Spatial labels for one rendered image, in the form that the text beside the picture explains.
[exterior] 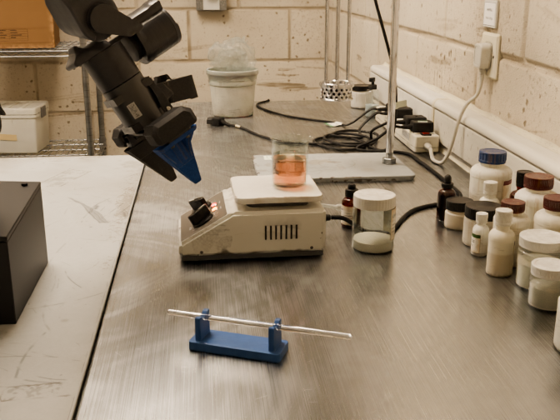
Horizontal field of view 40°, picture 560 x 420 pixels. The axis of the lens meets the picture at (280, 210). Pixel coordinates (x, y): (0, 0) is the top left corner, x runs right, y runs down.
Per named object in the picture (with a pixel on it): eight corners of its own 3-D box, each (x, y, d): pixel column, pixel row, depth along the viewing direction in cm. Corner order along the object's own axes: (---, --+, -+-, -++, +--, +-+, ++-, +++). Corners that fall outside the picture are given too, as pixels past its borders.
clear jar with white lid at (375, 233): (356, 256, 107) (357, 200, 104) (347, 242, 112) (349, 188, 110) (398, 254, 107) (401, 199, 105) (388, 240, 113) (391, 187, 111)
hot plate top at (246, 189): (235, 205, 103) (235, 198, 102) (229, 182, 114) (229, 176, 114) (323, 202, 104) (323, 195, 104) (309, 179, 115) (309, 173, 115)
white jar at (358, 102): (366, 109, 221) (367, 87, 219) (347, 107, 223) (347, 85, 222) (374, 106, 226) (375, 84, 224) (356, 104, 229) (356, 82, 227)
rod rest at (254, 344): (187, 350, 80) (186, 318, 79) (200, 336, 83) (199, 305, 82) (279, 364, 77) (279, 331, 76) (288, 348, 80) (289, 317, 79)
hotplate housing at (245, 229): (179, 264, 104) (177, 207, 101) (179, 233, 116) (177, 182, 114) (342, 257, 106) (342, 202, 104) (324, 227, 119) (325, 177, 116)
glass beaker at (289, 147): (267, 192, 107) (266, 135, 104) (273, 182, 112) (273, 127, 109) (309, 195, 105) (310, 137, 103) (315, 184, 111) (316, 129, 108)
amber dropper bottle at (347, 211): (348, 222, 121) (349, 178, 119) (364, 226, 119) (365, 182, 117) (337, 226, 119) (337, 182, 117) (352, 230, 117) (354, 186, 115)
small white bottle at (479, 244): (483, 251, 109) (487, 210, 107) (489, 257, 106) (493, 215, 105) (467, 252, 108) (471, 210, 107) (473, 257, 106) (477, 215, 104)
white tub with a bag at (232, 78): (222, 121, 204) (219, 38, 197) (198, 112, 215) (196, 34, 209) (267, 116, 211) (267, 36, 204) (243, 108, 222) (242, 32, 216)
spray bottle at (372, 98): (373, 117, 208) (375, 78, 204) (362, 117, 210) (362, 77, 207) (381, 116, 210) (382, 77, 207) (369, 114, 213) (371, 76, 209)
